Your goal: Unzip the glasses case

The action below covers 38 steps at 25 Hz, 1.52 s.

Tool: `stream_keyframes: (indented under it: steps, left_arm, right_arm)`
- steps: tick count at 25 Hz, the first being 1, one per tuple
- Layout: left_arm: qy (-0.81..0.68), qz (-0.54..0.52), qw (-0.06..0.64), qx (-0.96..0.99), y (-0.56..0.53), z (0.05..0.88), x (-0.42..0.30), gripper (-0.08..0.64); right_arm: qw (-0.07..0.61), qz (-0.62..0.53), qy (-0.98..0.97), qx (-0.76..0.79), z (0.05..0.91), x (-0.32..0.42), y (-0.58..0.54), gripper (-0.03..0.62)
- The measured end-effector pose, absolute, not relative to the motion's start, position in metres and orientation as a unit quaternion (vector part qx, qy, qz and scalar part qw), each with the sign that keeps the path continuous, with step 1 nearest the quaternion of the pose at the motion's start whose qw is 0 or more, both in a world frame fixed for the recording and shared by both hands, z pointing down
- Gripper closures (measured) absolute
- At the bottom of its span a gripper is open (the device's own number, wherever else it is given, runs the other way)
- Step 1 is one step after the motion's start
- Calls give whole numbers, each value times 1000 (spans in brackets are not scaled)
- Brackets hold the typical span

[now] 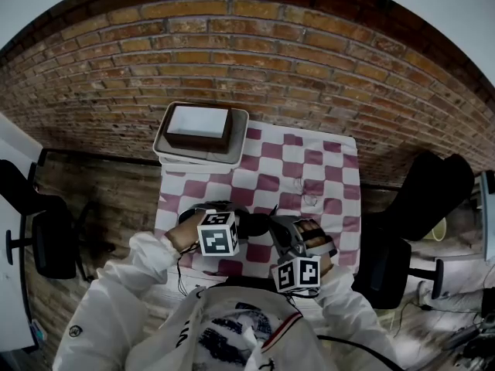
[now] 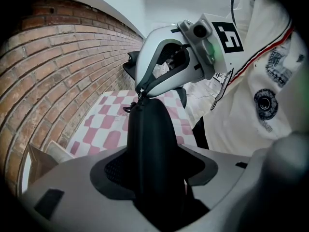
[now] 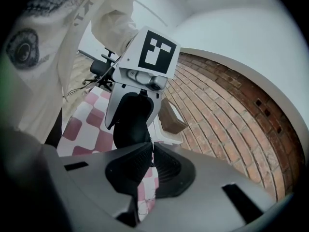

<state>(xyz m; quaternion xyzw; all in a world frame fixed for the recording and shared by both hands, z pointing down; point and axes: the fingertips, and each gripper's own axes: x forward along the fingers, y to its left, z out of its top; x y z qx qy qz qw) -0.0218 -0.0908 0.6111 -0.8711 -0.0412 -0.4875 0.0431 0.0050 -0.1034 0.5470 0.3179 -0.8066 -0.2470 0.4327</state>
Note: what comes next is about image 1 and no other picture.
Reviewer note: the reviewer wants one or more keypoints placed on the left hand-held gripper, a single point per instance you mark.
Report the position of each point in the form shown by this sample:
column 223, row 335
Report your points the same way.
column 216, row 238

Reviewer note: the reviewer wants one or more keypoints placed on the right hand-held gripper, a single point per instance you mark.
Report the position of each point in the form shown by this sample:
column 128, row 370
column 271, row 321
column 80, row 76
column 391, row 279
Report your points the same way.
column 305, row 273

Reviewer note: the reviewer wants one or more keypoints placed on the black bag with loop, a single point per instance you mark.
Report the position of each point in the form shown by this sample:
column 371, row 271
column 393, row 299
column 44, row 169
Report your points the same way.
column 255, row 224

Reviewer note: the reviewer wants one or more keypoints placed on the person's left forearm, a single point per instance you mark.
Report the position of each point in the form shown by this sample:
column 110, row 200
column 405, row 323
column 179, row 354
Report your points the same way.
column 154, row 253

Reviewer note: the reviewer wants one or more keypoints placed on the person's right forearm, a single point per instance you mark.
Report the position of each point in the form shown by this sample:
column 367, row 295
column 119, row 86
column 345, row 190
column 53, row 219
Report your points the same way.
column 348, row 307

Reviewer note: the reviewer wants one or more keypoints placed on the person's right hand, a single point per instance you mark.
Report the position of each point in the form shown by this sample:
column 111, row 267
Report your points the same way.
column 315, row 234

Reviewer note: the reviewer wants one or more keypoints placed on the pink white checkered tablecloth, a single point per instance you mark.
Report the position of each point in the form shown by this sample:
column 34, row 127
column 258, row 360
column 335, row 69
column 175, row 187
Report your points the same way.
column 336, row 160

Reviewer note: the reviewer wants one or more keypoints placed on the white plastic tray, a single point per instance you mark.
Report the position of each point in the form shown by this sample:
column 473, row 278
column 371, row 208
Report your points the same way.
column 237, row 145

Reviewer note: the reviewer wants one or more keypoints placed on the brown box with white inside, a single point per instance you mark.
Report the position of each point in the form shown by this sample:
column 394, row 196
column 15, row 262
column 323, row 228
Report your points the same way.
column 197, row 120

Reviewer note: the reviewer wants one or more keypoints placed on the person's white jacket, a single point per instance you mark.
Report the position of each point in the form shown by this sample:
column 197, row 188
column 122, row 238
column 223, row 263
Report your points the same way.
column 135, row 342

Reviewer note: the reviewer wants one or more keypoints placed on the black office chair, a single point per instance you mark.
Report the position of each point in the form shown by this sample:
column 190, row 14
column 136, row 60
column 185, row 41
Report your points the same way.
column 429, row 199
column 54, row 246

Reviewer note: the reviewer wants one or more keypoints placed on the pale yellow cup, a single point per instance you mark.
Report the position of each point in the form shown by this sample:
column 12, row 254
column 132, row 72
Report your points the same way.
column 441, row 232

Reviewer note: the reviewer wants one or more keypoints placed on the light grey table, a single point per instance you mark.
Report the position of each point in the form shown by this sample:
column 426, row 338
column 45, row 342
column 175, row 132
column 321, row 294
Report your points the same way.
column 488, row 215

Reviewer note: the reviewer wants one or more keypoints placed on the small teal box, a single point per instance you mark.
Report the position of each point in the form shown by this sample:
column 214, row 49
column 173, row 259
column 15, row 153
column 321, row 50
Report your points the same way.
column 38, row 331

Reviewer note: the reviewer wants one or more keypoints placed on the white desk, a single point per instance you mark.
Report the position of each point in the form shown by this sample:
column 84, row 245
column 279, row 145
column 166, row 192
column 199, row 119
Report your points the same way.
column 7, row 284

